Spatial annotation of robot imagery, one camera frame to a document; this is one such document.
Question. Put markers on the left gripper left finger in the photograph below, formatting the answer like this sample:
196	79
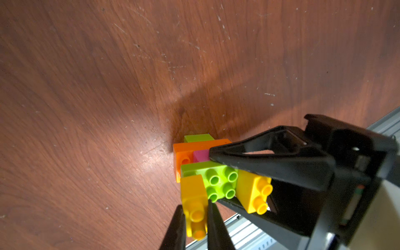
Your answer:
175	237

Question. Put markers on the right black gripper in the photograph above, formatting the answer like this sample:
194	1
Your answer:
357	159

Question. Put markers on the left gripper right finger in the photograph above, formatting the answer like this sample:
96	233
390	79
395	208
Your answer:
217	237

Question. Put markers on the yellow small lego brick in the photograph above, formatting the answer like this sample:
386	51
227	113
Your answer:
195	206
252	191

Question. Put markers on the green long lego brick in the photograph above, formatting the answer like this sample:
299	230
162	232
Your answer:
219	180

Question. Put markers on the pink lego brick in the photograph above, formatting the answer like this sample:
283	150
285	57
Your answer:
201	156

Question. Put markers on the small green lego brick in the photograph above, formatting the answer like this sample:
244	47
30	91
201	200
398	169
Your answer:
197	138

